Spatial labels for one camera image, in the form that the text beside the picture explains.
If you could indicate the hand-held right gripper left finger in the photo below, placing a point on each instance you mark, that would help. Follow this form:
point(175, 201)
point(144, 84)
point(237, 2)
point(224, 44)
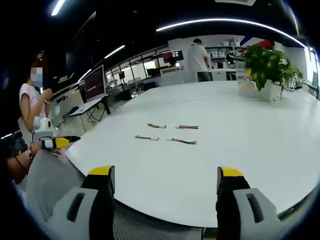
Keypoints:
point(100, 200)

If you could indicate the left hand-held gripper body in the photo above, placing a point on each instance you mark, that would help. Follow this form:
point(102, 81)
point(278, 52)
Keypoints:
point(41, 126)

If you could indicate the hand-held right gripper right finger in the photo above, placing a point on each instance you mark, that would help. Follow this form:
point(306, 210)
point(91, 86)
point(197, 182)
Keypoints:
point(232, 200)

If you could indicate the person's left hand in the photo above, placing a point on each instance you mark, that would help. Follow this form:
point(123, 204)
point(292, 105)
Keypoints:
point(36, 147)

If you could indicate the white side desk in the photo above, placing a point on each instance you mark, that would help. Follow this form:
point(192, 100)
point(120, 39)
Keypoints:
point(87, 106)

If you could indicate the computer monitor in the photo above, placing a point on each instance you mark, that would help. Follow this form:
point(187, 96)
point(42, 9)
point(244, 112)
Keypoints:
point(95, 85)

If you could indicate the clear plastic box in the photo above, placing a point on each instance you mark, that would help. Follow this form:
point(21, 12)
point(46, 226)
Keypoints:
point(246, 88)

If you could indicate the white plant pot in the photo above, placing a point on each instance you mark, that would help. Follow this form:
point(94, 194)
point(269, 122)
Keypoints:
point(272, 91)

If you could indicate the white cabinet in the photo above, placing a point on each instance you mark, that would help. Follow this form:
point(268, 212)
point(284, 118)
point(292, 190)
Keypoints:
point(172, 76)

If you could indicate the green potted plant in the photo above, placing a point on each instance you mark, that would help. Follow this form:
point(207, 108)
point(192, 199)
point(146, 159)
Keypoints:
point(265, 63)

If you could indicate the storage shelf with boxes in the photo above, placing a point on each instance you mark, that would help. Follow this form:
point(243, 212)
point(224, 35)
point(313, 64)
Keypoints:
point(220, 53)

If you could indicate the long curved ceiling light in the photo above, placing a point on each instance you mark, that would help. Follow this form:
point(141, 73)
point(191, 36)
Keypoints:
point(225, 22)

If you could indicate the wall screen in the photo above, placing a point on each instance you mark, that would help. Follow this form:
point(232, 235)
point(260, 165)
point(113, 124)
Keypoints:
point(177, 55)

